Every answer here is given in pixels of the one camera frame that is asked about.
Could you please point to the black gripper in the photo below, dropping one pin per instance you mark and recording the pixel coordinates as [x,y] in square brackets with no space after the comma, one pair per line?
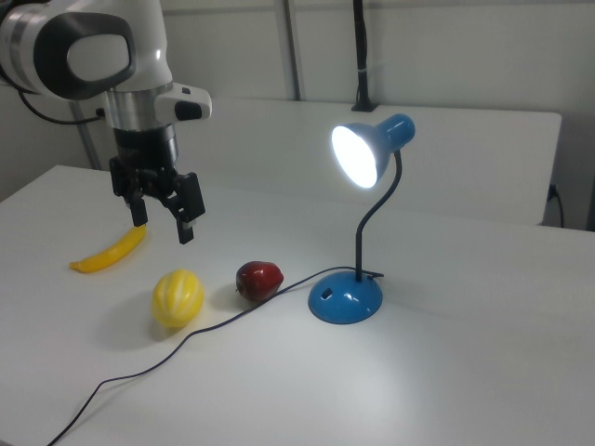
[146,146]

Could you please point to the blue gooseneck desk lamp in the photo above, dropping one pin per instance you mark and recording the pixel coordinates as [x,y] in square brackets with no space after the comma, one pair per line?
[346,302]

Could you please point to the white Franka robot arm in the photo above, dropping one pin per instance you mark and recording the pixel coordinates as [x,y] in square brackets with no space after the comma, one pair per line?
[144,37]

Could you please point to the yellow toy banana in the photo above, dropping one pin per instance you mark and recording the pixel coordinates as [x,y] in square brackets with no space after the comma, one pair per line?
[114,253]

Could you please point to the yellow striped toy melon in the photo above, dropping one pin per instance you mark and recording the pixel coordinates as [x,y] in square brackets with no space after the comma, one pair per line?
[177,299]

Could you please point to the dark red toy apple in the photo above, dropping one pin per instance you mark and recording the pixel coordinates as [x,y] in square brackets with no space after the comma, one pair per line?
[258,281]

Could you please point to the black clamped pole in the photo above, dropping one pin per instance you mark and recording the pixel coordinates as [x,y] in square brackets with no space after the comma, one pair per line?
[361,56]

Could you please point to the grey metal frame post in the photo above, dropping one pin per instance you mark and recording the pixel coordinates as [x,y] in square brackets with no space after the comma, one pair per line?
[88,139]
[292,51]

